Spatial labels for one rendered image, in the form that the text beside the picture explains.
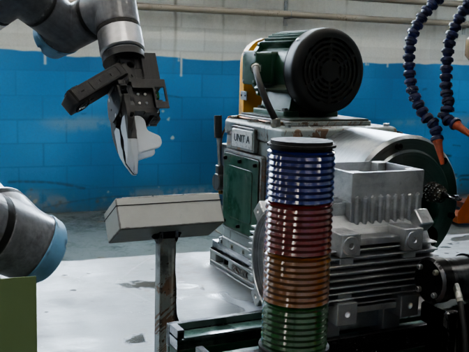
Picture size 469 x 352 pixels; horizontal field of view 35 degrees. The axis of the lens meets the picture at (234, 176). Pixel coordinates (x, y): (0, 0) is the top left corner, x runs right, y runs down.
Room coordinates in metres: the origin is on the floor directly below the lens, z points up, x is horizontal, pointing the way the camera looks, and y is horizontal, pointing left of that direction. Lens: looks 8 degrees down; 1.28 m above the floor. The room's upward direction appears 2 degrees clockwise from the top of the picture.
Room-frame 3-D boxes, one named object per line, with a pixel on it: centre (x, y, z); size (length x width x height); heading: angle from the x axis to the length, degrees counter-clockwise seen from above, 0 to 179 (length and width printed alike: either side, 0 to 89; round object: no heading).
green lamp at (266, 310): (0.64, -0.06, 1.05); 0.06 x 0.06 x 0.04
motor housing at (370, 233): (1.02, -0.15, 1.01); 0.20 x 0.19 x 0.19; 116
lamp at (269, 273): (0.64, -0.06, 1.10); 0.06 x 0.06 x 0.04
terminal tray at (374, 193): (1.04, -0.19, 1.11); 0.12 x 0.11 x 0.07; 116
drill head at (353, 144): (1.47, -0.25, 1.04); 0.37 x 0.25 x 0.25; 26
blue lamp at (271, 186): (0.64, -0.06, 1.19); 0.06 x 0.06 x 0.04
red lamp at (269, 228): (0.64, -0.06, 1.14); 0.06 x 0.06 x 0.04
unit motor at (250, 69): (1.71, -0.10, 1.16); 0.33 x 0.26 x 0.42; 26
